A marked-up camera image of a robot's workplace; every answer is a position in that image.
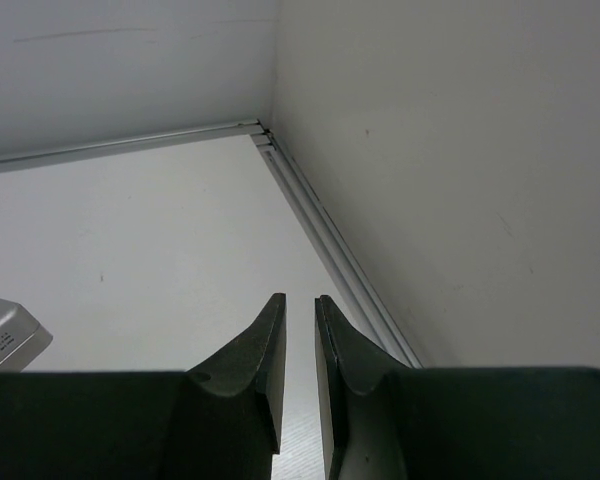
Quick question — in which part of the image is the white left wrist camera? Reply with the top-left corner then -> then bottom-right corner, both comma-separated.
0,298 -> 53,373

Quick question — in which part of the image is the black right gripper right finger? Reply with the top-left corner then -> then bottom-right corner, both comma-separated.
315,295 -> 407,479

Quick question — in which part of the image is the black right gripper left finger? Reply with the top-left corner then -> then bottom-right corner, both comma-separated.
187,293 -> 286,454

